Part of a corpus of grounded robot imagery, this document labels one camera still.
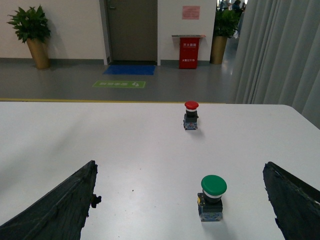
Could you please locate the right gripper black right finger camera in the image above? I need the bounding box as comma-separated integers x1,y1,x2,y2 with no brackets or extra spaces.
262,161,320,240

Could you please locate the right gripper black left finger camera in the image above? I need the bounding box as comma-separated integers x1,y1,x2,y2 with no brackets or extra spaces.
0,160,98,240

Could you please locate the green mushroom push button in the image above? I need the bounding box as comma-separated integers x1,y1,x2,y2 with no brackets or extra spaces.
197,174,227,222

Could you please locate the red mushroom push button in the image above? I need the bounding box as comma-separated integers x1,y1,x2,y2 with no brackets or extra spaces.
183,100,199,130

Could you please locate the green floor sign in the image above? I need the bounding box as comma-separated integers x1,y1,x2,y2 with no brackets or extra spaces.
92,80,146,89

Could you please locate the right grey curtain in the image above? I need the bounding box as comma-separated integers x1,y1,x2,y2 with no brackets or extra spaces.
230,0,320,127

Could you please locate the blue floor mat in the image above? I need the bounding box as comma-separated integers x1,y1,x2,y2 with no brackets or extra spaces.
103,65,156,76

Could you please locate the left potted green plant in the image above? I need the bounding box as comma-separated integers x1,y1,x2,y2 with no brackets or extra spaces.
7,6,51,70

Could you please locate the potted green plant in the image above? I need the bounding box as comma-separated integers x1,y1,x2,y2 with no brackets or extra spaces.
210,9,241,65
7,6,51,70

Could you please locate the red fire extinguisher cabinet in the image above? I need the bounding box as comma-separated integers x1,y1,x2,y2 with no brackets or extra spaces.
171,34,206,69

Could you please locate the right potted green plant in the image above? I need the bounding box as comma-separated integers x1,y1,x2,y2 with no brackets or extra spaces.
210,9,241,65

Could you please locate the grey door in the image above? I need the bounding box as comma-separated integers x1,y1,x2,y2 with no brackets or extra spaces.
105,0,158,62

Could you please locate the pink wall notice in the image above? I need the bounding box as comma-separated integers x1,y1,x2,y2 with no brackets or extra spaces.
182,5,201,20

